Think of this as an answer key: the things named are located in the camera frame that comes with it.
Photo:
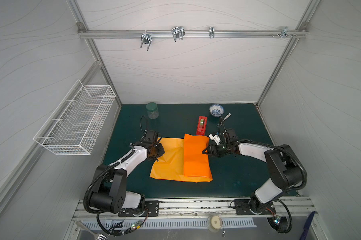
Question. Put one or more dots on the blue handled tool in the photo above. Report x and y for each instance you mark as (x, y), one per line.
(307, 225)

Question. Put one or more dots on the blue white ceramic bowl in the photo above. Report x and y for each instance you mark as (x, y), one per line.
(216, 110)

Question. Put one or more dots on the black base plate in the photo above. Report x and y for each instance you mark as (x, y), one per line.
(145, 208)
(253, 207)

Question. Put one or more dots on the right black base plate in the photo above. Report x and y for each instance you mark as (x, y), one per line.
(253, 207)

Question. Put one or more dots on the round white puck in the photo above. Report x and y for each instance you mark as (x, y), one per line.
(214, 223)

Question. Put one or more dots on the orange wrapping paper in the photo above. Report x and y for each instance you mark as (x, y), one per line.
(183, 160)

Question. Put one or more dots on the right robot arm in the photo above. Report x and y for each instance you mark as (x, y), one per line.
(286, 172)

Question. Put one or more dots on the right metal bracket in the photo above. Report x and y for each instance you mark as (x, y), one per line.
(284, 34)

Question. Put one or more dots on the middle metal clamp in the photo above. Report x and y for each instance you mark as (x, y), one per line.
(178, 33)

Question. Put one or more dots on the metal clamp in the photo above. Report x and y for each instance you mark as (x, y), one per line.
(178, 33)
(146, 39)

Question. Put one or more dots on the red tape dispenser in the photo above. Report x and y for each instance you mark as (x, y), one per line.
(201, 126)

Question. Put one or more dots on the green lid glass jar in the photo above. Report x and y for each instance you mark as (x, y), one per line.
(152, 110)

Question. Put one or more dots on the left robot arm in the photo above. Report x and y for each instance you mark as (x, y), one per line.
(107, 193)

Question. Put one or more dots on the aluminium cross rail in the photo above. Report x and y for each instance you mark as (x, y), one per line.
(189, 34)

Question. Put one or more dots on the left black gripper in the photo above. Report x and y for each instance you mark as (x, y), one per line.
(161, 151)

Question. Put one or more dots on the left metal clamp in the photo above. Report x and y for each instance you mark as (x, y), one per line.
(146, 39)

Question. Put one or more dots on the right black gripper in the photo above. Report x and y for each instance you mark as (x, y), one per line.
(211, 150)

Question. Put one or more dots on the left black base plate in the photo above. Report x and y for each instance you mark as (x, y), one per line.
(145, 208)

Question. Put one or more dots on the white wire basket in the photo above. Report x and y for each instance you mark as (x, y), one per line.
(74, 126)

